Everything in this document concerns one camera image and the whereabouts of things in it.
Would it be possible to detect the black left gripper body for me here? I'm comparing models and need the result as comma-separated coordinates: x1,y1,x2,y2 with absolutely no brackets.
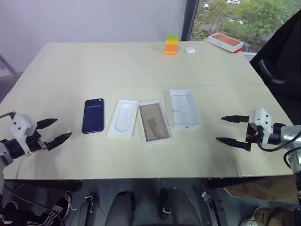
25,130,50,153

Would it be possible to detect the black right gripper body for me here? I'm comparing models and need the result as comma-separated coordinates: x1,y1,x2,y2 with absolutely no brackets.
245,122,264,144

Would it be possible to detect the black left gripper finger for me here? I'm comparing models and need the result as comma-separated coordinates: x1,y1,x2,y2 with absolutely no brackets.
35,118,58,129
47,132,73,151

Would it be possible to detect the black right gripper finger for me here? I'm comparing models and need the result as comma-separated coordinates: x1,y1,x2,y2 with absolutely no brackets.
221,115,250,124
215,137,251,152

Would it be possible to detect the dark blue smartphone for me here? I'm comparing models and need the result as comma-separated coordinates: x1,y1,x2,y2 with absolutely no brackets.
81,98,105,135

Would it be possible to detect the white phone box lid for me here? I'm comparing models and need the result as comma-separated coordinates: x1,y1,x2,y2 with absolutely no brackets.
169,89,201,129

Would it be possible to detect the white phone tray insert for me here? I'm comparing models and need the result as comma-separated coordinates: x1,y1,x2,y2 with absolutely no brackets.
107,99,139,140

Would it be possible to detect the white phone box base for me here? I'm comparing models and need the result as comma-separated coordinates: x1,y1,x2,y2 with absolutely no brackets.
138,100,173,145

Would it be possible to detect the orange and white box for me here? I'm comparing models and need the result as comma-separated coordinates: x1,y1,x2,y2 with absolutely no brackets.
207,32,245,54

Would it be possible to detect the black white-striped sneaker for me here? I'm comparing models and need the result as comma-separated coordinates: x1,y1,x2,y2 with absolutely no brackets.
35,194,71,226

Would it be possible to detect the black office chair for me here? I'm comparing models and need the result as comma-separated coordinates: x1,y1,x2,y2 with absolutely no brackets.
250,8,301,134

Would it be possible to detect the white shoe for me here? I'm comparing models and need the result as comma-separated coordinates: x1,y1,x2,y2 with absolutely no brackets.
239,216,260,226

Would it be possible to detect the dark rounded shape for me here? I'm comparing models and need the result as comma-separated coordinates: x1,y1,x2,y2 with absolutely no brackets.
105,190,136,226
159,187,201,226

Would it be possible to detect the green orange block stack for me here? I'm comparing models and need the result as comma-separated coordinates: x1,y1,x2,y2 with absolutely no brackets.
163,35,180,56

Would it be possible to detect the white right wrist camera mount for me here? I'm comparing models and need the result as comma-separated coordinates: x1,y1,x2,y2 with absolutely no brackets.
248,108,274,145

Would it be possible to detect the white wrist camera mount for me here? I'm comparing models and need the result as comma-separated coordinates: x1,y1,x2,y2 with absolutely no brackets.
248,108,274,145
10,113,38,156

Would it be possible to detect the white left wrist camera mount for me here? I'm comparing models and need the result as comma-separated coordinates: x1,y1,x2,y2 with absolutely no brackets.
10,113,38,156

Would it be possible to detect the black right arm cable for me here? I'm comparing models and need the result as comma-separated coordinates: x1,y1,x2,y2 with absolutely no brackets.
257,130,301,170

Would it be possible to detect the dark window frame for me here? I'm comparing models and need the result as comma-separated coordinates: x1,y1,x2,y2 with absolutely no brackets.
180,0,201,42

